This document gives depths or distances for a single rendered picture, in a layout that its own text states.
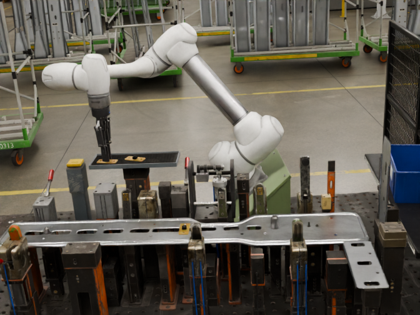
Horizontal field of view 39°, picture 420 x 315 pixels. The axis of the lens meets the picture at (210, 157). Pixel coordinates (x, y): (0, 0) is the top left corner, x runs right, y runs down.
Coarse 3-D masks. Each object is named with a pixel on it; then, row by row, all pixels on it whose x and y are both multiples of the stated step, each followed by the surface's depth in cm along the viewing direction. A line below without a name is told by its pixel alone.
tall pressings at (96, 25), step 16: (64, 0) 1079; (80, 0) 1098; (96, 0) 1100; (64, 16) 1081; (96, 16) 1108; (32, 32) 1084; (48, 32) 1086; (64, 32) 1088; (80, 32) 1114; (96, 32) 1117
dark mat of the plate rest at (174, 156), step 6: (96, 156) 255; (114, 156) 254; (120, 156) 254; (126, 156) 253; (138, 156) 252; (144, 156) 252; (150, 156) 252; (156, 156) 251; (162, 156) 251; (168, 156) 250; (174, 156) 250; (96, 162) 248; (120, 162) 247; (126, 162) 246; (132, 162) 246; (138, 162) 245; (144, 162) 245; (150, 162) 245; (156, 162) 244; (162, 162) 244
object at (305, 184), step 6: (300, 156) 227; (306, 156) 226; (300, 162) 226; (306, 162) 223; (300, 168) 227; (306, 168) 227; (300, 174) 228; (306, 174) 228; (300, 180) 229; (306, 180) 228; (306, 186) 229
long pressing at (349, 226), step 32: (32, 224) 233; (64, 224) 231; (96, 224) 230; (128, 224) 228; (160, 224) 227; (224, 224) 224; (256, 224) 222; (288, 224) 221; (320, 224) 219; (352, 224) 218
